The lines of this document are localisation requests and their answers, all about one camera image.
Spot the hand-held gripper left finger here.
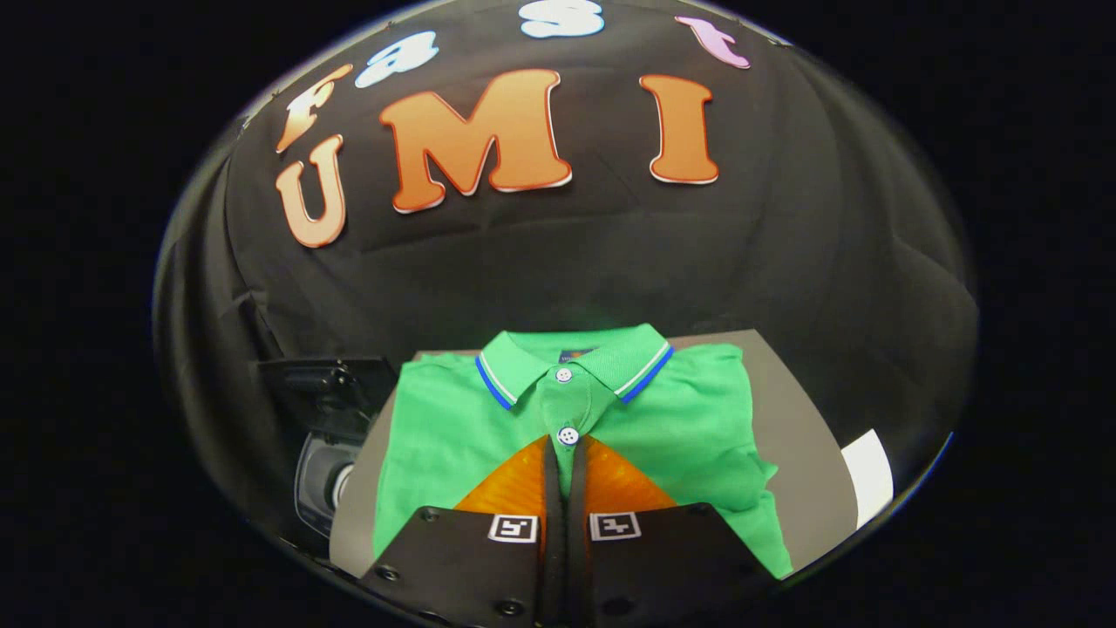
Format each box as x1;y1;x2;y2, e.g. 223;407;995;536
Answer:
357;434;566;628

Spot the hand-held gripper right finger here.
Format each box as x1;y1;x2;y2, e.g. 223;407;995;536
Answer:
567;434;777;628

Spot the green polo shirt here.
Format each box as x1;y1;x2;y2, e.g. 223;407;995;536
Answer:
373;323;796;581

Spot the silver washing machine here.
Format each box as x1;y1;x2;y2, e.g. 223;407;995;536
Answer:
292;432;363;537

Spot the black backdrop cloth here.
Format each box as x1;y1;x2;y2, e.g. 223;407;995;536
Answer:
155;0;977;559

